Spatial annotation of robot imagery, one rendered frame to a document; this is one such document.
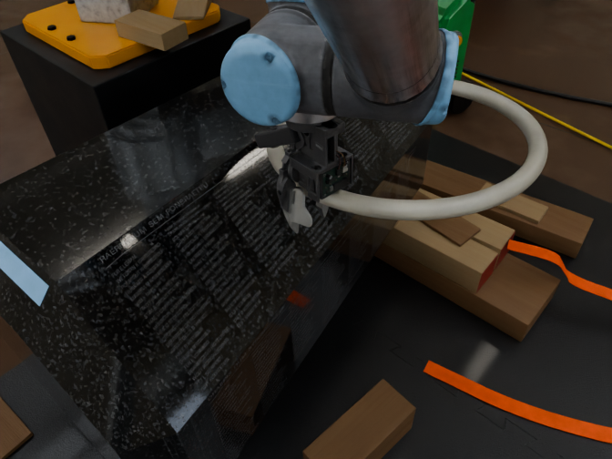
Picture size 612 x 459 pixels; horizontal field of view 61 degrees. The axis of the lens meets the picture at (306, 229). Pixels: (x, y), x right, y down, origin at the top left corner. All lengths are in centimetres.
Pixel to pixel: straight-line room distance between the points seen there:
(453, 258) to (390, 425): 58
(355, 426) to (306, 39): 109
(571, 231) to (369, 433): 110
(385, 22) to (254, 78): 23
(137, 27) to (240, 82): 114
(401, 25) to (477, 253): 144
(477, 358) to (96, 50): 147
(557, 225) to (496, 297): 46
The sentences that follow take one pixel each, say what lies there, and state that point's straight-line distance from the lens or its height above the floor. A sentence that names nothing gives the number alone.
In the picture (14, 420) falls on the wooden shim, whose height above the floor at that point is 3.
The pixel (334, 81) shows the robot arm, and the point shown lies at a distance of 52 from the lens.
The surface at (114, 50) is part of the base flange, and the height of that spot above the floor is 78.
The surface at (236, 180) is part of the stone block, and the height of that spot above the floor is 77.
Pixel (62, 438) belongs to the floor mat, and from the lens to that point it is 172.
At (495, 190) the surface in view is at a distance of 81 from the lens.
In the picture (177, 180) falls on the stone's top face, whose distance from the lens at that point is 105.
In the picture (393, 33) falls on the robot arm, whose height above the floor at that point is 130.
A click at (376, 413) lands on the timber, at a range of 146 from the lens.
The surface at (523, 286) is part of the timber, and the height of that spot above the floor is 11.
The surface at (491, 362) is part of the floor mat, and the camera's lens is 174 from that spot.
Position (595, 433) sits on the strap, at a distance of 172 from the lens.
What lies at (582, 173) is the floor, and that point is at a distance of 257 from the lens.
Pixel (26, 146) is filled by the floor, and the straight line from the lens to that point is 293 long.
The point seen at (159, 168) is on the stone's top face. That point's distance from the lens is 110.
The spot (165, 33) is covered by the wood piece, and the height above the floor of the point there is 83.
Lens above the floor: 144
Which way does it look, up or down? 44 degrees down
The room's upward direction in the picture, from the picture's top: 3 degrees counter-clockwise
